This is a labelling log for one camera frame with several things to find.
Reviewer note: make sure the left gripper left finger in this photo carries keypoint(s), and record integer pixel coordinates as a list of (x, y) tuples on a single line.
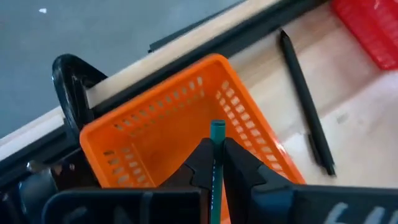
[(199, 168)]

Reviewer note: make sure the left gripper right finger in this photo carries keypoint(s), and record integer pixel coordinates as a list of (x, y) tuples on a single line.
[(248, 180)]

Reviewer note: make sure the green pencil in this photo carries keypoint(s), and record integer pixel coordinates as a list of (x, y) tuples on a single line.
[(217, 130)]

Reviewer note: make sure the black pen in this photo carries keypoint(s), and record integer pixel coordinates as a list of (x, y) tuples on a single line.
[(306, 99)]

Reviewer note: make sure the orange plastic bin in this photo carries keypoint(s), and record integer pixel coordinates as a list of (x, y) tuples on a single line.
[(161, 124)]

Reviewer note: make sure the black table clamp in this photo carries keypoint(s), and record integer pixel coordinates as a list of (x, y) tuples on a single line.
[(66, 90)]

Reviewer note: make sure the red plastic bin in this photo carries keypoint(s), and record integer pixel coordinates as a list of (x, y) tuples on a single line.
[(370, 28)]

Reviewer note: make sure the white paper scrap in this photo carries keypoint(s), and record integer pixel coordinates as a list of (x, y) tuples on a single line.
[(42, 10)]

